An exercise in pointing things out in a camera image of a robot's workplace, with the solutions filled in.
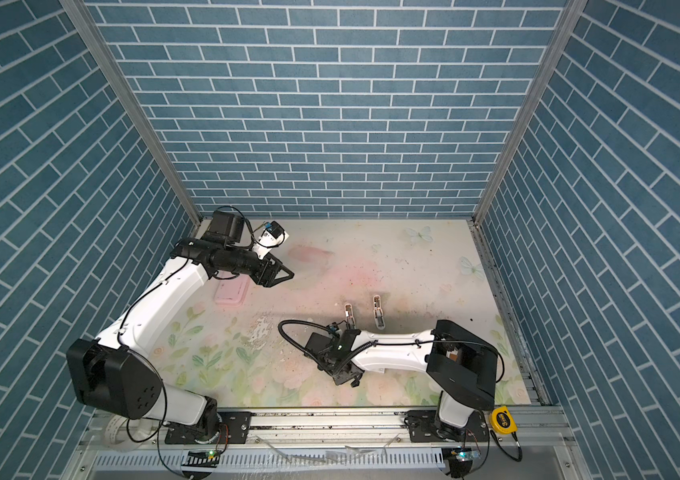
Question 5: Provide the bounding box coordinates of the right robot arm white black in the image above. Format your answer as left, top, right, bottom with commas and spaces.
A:
300, 319, 504, 430

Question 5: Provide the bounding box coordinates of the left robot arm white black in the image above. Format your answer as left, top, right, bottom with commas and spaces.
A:
66, 206, 294, 439

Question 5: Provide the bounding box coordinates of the yellow tape measure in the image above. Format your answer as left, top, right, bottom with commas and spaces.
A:
490, 406, 518, 435

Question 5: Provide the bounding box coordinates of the clear tape roll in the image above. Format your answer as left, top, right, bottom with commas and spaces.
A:
102, 415, 155, 452

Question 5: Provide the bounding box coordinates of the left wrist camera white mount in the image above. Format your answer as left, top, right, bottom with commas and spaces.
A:
252, 221, 289, 259

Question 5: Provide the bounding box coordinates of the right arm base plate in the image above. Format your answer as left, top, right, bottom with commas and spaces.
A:
404, 409, 489, 443

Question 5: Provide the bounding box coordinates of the white slotted cable duct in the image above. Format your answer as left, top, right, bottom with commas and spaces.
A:
94, 447, 446, 473

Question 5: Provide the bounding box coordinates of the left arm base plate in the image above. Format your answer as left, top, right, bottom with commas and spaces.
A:
165, 410, 253, 445

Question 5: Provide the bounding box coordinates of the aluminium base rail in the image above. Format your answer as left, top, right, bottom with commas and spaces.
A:
79, 405, 574, 453

